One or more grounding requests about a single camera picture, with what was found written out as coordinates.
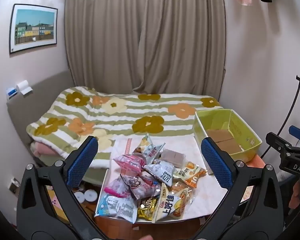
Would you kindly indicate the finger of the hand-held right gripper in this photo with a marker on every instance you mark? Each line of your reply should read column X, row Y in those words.
column 298, row 132
column 277, row 141

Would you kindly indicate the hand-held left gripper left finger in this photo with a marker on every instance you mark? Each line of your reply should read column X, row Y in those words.
column 82, row 163

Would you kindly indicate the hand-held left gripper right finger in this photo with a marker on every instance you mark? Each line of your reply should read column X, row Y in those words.
column 216, row 165

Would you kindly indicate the orange egg roll snack packet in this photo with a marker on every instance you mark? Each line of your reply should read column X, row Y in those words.
column 190, row 173

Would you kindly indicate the green cardboard box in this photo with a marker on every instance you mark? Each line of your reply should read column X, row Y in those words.
column 227, row 132

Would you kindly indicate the magenta white snack packet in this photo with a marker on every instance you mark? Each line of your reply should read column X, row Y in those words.
column 115, row 187

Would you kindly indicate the clear waffle snack packet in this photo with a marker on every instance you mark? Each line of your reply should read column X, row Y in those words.
column 185, row 195

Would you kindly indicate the light pink striped snack packet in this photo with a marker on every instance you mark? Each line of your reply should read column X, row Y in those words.
column 128, row 163

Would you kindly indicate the blue white snack packet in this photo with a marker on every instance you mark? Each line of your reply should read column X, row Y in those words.
column 117, row 206

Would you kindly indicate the silver snack packet blue lettering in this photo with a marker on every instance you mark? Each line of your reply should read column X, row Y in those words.
column 160, row 173

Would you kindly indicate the white yellow chips packet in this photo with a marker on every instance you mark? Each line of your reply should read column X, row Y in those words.
column 167, row 202

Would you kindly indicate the pink cartoon face snack packet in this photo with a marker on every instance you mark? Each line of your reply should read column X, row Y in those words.
column 142, row 186

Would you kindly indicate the gold black snack packet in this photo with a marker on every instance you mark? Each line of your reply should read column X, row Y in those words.
column 147, row 207

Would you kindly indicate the person's right hand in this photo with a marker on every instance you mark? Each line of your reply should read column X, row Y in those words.
column 298, row 195

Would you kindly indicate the person's left hand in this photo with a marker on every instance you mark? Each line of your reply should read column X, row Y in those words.
column 146, row 238

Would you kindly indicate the white round roll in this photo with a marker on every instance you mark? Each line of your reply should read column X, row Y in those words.
column 79, row 196
column 91, row 195

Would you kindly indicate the grey translucent snack packet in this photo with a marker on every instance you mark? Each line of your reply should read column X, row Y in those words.
column 173, row 157

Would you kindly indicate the pink folded towel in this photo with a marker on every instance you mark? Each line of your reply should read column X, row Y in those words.
column 41, row 148

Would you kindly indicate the floral striped blanket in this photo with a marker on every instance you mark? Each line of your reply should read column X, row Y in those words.
column 120, row 115

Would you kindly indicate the white rice cracker packet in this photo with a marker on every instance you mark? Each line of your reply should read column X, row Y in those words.
column 151, row 151

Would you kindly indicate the grey bed headboard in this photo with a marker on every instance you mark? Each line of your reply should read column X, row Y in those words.
column 40, row 92

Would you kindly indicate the white tissue roll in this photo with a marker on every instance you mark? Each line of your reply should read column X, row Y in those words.
column 24, row 86

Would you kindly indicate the beige curtain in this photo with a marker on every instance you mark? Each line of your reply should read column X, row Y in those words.
column 145, row 35

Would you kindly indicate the wall power outlet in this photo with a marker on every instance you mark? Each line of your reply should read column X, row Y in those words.
column 14, row 185

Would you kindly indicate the framed wall picture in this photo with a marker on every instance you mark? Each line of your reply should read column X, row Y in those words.
column 33, row 27

